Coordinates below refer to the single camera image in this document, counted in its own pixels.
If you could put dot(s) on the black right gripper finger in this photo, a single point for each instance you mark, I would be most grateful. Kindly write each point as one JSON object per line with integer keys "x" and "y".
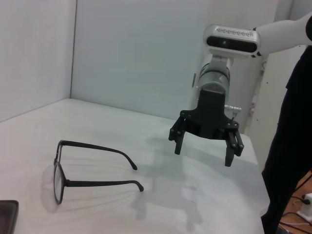
{"x": 232, "y": 146}
{"x": 179, "y": 136}

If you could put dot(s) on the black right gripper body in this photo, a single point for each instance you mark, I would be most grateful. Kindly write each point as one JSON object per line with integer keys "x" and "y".
{"x": 209, "y": 117}

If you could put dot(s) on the black framed glasses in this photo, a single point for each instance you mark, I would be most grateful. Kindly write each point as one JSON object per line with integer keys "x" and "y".
{"x": 109, "y": 182}

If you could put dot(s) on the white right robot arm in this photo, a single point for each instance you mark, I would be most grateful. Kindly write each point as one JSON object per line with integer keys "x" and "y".
{"x": 280, "y": 34}

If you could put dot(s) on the green glasses case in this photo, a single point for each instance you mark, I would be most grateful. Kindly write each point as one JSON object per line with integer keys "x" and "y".
{"x": 7, "y": 217}

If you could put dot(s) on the person in black clothes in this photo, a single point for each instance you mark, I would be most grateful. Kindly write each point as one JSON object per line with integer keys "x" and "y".
{"x": 287, "y": 146}

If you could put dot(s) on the white perforated metal column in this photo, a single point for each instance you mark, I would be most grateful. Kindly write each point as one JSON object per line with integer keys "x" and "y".
{"x": 270, "y": 92}

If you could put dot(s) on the black power plug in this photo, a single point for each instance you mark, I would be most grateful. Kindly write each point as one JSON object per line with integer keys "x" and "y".
{"x": 305, "y": 200}

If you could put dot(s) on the white power adapter box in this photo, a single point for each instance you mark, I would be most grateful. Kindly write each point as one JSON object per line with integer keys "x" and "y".
{"x": 307, "y": 209}

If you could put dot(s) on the small grey wall latch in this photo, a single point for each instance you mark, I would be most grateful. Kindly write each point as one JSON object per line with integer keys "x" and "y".
{"x": 194, "y": 80}

